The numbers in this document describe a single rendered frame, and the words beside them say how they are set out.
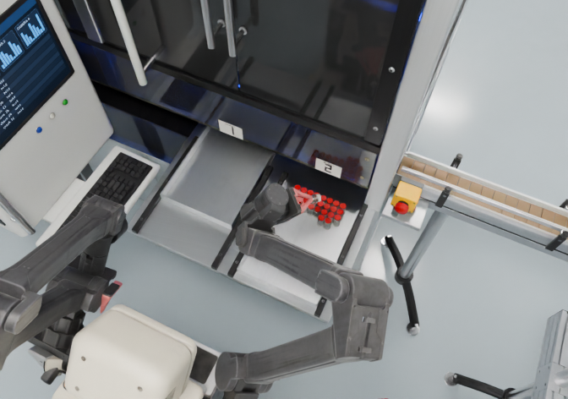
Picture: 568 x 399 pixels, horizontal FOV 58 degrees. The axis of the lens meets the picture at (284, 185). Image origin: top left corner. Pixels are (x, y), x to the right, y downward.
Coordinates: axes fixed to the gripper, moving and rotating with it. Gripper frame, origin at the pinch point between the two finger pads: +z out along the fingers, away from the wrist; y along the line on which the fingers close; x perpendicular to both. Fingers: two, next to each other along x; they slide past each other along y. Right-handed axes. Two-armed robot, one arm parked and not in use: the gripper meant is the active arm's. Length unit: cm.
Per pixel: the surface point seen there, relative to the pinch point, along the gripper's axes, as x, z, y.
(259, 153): 27, 23, -36
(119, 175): 38, -12, -70
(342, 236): -10.5, 27.9, -19.5
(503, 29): 82, 253, -28
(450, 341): -69, 107, -58
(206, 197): 17.8, 2.4, -45.4
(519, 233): -30, 68, 14
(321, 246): -11.1, 21.2, -23.3
